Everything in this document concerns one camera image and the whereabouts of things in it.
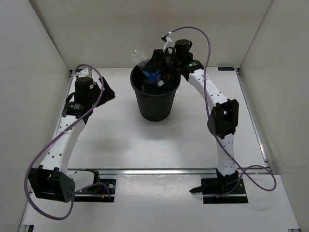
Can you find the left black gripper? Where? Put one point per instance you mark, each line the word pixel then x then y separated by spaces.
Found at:
pixel 107 94

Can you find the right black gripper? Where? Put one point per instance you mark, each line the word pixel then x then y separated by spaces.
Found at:
pixel 159 59

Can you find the blue label clear bottle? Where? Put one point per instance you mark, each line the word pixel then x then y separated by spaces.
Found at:
pixel 152 74

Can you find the green label clear bottle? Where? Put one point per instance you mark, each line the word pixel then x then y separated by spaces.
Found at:
pixel 169 82

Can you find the yellow label clear bottle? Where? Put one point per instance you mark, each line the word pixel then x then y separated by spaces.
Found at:
pixel 150 88

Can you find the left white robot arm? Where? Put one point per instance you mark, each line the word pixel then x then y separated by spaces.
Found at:
pixel 51 180

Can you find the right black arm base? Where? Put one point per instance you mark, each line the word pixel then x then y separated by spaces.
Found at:
pixel 227 189

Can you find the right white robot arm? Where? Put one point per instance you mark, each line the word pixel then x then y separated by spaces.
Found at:
pixel 223 112

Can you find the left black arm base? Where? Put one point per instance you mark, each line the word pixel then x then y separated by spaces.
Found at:
pixel 103 192

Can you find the black ribbed plastic bin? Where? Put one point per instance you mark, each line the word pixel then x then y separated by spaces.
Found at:
pixel 153 107

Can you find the right black table label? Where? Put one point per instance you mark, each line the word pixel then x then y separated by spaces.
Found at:
pixel 226 68

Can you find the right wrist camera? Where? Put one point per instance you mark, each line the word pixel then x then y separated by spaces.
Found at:
pixel 166 40

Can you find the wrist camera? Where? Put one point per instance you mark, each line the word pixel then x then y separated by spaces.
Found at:
pixel 166 40
pixel 86 72

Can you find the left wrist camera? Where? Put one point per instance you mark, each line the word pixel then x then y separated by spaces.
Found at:
pixel 86 72

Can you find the aluminium rail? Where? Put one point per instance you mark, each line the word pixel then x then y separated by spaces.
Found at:
pixel 155 171

